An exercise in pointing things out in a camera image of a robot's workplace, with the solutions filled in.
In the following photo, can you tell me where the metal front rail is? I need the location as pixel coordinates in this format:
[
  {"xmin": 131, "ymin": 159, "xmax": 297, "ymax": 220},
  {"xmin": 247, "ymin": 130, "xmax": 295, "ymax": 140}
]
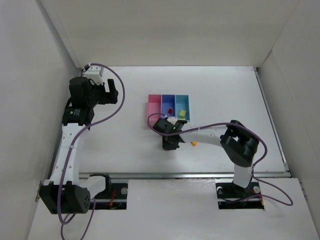
[{"xmin": 74, "ymin": 171, "xmax": 291, "ymax": 182}]

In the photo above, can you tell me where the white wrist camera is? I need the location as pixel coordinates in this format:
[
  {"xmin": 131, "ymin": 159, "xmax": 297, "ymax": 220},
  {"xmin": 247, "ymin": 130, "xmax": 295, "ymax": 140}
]
[
  {"xmin": 83, "ymin": 65, "xmax": 104, "ymax": 85},
  {"xmin": 164, "ymin": 116, "xmax": 177, "ymax": 124}
]

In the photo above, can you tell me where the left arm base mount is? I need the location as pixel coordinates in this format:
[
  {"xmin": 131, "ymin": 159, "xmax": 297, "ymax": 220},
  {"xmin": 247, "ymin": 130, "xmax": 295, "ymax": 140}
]
[{"xmin": 80, "ymin": 173, "xmax": 128, "ymax": 210}]

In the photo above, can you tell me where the pink container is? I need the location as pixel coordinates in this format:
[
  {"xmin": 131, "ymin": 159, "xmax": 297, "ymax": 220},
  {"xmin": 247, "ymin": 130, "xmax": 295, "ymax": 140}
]
[{"xmin": 146, "ymin": 94, "xmax": 162, "ymax": 127}]

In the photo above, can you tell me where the light blue container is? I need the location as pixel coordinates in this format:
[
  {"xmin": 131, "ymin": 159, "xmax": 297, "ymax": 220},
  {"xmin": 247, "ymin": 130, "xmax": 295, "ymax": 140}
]
[{"xmin": 175, "ymin": 95, "xmax": 190, "ymax": 122}]

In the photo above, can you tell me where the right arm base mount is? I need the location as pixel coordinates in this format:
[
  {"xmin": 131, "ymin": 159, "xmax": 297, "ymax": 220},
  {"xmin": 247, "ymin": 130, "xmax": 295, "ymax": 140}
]
[{"xmin": 215, "ymin": 181, "xmax": 265, "ymax": 210}]

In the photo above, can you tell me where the dark blue container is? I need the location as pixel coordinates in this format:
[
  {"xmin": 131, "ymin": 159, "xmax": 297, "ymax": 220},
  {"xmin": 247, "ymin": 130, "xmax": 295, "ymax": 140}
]
[{"xmin": 161, "ymin": 94, "xmax": 177, "ymax": 118}]

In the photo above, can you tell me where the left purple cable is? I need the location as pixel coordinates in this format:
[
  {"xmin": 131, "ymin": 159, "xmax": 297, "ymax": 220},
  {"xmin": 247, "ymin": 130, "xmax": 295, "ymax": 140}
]
[{"xmin": 57, "ymin": 62, "xmax": 126, "ymax": 240}]

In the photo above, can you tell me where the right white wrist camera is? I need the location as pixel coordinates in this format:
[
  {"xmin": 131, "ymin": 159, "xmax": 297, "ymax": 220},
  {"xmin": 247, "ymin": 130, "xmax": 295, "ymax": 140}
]
[{"xmin": 164, "ymin": 116, "xmax": 177, "ymax": 124}]

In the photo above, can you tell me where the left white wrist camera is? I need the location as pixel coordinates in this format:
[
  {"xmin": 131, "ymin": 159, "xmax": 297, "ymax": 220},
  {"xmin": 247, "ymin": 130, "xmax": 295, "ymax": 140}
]
[{"xmin": 83, "ymin": 65, "xmax": 104, "ymax": 85}]

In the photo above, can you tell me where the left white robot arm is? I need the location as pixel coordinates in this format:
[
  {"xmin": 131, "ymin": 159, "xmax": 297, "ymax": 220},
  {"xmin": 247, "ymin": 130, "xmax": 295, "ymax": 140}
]
[{"xmin": 39, "ymin": 76, "xmax": 119, "ymax": 215}]

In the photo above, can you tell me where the yellow-green lego block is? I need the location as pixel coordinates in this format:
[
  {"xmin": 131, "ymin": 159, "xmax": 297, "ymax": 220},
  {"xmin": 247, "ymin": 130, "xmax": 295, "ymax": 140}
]
[{"xmin": 178, "ymin": 109, "xmax": 187, "ymax": 119}]

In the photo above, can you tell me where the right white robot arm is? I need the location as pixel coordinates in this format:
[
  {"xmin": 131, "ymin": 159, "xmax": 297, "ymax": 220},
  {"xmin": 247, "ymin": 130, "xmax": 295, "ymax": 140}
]
[{"xmin": 152, "ymin": 118, "xmax": 260, "ymax": 189}]

